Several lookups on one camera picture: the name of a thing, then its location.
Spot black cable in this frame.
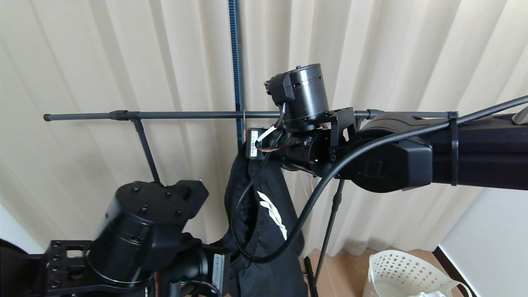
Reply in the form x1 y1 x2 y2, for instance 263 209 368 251
230 96 528 264

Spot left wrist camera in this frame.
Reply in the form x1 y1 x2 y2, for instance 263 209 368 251
167 179 210 225

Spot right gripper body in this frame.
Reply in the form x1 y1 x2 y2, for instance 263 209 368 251
245 127 309 170

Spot black shorts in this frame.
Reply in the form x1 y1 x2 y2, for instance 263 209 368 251
224 151 309 297

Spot white laundry basket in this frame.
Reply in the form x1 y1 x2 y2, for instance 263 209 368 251
363 250 473 297

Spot black clothes rack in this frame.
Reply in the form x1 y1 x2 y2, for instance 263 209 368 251
43 109 459 297

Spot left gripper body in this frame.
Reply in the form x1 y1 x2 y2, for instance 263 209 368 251
159 244 231 297

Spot white curtain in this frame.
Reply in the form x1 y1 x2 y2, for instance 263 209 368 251
238 0 528 258
0 0 242 256

